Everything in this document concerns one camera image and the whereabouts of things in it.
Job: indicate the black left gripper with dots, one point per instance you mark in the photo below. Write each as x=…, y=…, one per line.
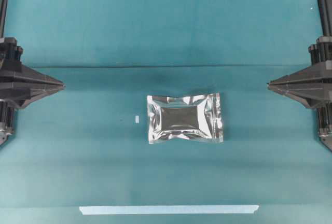
x=12, y=70

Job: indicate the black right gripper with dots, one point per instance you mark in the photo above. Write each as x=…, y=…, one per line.
x=311, y=98

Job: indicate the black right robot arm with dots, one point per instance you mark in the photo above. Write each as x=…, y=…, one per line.
x=311, y=86

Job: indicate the long blue tape strip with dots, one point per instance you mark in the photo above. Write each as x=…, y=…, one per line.
x=168, y=209

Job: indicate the silver zip bag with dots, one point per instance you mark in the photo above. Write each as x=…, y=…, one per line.
x=195, y=118

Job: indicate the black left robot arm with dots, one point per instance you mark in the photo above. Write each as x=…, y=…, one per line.
x=20, y=84

